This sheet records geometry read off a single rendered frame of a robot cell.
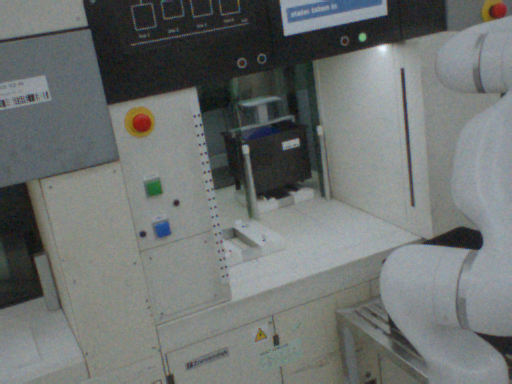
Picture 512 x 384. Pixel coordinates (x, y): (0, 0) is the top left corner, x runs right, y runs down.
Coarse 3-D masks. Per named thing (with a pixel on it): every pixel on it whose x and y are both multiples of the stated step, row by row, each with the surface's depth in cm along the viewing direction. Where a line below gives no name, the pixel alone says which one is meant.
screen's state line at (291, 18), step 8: (328, 0) 162; (336, 0) 163; (344, 0) 164; (352, 0) 165; (360, 0) 166; (368, 0) 167; (376, 0) 167; (288, 8) 159; (296, 8) 159; (304, 8) 160; (312, 8) 161; (320, 8) 162; (328, 8) 163; (336, 8) 164; (344, 8) 164; (352, 8) 165; (360, 8) 166; (288, 16) 159; (296, 16) 160; (304, 16) 161; (312, 16) 161; (320, 16) 162
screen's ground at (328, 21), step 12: (300, 0) 159; (312, 0) 161; (324, 0) 162; (384, 0) 168; (348, 12) 165; (360, 12) 166; (372, 12) 168; (384, 12) 169; (288, 24) 159; (300, 24) 161; (312, 24) 162; (324, 24) 163; (336, 24) 165
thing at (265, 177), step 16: (272, 96) 231; (256, 112) 229; (288, 128) 238; (304, 128) 227; (256, 144) 221; (272, 144) 223; (288, 144) 225; (304, 144) 228; (256, 160) 222; (272, 160) 224; (288, 160) 227; (304, 160) 229; (240, 176) 233; (256, 176) 223; (272, 176) 226; (288, 176) 228; (304, 176) 231; (256, 192) 225
